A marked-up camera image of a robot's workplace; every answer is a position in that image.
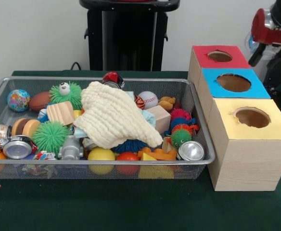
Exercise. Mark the yellow ball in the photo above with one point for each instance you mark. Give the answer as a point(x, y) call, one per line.
point(101, 155)

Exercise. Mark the bag of coloured spiky balls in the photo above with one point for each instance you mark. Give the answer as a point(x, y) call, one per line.
point(181, 127)

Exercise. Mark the plain wooden cube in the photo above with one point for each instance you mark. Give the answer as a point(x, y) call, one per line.
point(159, 118)

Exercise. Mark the plain green spiky ball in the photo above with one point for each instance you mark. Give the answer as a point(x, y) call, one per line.
point(50, 138)

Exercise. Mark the small globe ball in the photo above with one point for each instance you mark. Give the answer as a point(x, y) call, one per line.
point(18, 100)

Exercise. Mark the red orange ball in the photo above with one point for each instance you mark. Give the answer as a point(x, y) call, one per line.
point(127, 158)

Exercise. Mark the clear mesh bin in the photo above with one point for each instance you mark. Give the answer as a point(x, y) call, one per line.
point(202, 150)

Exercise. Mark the green spiky ball with eyes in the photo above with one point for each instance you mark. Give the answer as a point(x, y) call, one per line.
point(64, 94)

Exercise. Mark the white baseball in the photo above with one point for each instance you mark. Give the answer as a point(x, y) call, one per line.
point(148, 99)

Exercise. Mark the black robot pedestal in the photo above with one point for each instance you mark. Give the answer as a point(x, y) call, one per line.
point(128, 36)

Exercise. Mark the cream knitted cloth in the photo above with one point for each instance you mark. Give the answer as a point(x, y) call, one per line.
point(114, 118)

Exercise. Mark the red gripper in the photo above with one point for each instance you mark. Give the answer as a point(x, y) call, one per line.
point(263, 31)

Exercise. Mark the wooden box with three holes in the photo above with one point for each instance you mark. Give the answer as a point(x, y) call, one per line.
point(249, 154)

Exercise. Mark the red black can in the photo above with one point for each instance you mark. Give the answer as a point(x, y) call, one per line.
point(112, 78)

